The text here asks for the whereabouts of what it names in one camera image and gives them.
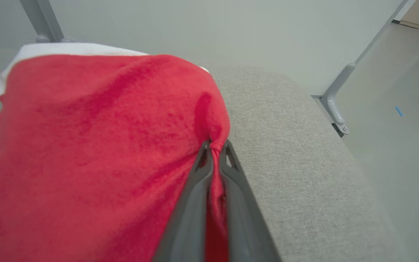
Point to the red and white garment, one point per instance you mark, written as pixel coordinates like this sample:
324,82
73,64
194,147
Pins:
86,145

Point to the grey single partition post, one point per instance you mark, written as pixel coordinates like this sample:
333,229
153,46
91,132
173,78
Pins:
336,98

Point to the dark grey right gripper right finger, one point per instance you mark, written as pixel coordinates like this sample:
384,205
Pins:
246,236

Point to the grey metal frame post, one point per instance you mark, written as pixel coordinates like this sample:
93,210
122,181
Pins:
44,18

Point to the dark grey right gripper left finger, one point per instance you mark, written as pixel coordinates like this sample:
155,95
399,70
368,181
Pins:
187,233

